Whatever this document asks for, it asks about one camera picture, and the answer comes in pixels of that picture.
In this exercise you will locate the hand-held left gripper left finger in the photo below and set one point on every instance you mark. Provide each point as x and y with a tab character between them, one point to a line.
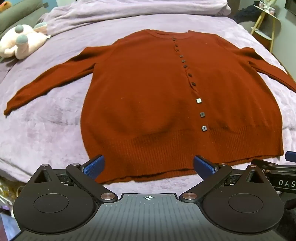
93	167

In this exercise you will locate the yellow side table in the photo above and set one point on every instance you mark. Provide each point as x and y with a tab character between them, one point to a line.
266	27

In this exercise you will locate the rust red knit cardigan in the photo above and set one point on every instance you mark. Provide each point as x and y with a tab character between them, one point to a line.
148	109

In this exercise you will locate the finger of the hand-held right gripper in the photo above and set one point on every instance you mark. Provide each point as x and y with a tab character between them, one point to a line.
291	156
266	163

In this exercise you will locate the pink plush toy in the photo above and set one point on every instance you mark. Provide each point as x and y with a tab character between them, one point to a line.
20	44

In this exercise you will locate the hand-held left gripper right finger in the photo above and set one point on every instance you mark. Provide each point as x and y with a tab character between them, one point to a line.
204	165

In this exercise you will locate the floral patterned cloth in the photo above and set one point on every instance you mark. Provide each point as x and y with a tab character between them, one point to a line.
8	197

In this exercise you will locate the grey green headboard cushion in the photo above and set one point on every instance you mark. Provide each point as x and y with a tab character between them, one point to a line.
16	16

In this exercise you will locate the dark cloth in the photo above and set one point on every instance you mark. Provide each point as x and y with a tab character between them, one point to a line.
247	14

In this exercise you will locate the purple duvet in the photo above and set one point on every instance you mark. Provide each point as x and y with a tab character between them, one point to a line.
129	14

